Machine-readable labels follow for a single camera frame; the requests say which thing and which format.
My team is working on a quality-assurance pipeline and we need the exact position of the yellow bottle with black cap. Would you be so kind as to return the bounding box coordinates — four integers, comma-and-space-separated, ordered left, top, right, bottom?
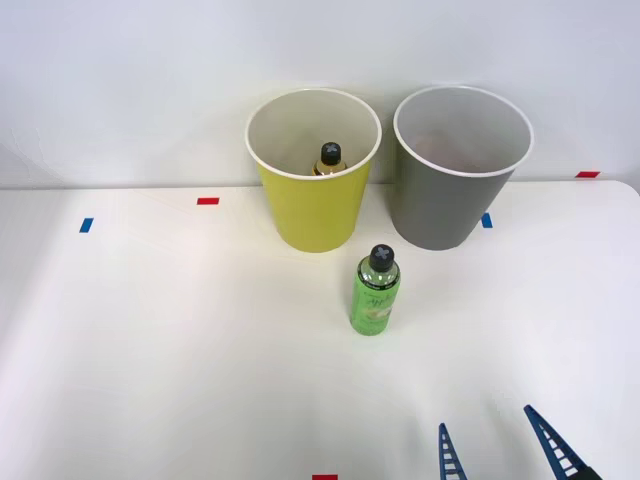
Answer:
311, 141, 348, 177

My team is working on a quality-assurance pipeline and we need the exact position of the yellow-green plastic bin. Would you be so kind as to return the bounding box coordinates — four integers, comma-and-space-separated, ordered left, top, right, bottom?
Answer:
244, 87, 384, 254

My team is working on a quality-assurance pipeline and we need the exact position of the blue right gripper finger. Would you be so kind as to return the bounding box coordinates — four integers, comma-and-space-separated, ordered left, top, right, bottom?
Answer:
523, 404, 601, 480
438, 422, 470, 480

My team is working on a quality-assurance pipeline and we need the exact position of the grey plastic bin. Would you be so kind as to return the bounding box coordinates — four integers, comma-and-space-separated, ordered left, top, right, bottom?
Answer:
392, 85, 536, 251

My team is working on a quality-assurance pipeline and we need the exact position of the green bottle with black cap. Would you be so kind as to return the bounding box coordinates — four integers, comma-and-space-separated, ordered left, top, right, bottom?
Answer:
351, 244, 404, 336

